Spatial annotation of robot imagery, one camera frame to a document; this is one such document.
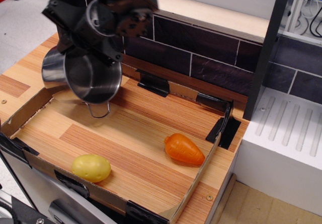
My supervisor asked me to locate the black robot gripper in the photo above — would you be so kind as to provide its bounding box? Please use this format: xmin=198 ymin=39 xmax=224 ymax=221
xmin=42 ymin=0 xmax=123 ymax=62

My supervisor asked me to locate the stainless steel pot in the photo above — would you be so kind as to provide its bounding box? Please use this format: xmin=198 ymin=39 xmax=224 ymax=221
xmin=41 ymin=47 xmax=122 ymax=119

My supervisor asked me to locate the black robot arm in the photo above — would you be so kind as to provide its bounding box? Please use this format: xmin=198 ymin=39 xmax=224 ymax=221
xmin=42 ymin=0 xmax=158 ymax=62

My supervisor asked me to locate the cardboard fence with black tape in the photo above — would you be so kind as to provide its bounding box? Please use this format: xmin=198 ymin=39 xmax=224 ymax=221
xmin=1 ymin=65 xmax=245 ymax=223

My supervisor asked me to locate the dark tile backsplash panel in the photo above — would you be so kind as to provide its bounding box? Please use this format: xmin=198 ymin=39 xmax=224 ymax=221
xmin=114 ymin=10 xmax=262 ymax=96

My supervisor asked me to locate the yellow plastic toy potato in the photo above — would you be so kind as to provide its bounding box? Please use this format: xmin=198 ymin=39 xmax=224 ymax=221
xmin=71 ymin=154 xmax=111 ymax=183

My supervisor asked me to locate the orange plastic toy carrot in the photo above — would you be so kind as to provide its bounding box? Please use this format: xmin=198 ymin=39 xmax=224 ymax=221
xmin=164 ymin=133 xmax=206 ymax=165

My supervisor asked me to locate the white sink drainboard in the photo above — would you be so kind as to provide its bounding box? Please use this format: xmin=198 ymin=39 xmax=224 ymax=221
xmin=234 ymin=88 xmax=321 ymax=215

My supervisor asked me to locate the black vertical post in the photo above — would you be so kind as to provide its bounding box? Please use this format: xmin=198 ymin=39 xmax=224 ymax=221
xmin=243 ymin=0 xmax=288 ymax=120

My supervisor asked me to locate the silver drawer handle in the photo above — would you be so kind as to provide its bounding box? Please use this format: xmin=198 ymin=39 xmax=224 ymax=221
xmin=48 ymin=201 xmax=102 ymax=223

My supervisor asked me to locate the white cables bundle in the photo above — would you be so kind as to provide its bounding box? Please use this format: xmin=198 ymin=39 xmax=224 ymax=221
xmin=296 ymin=0 xmax=322 ymax=37

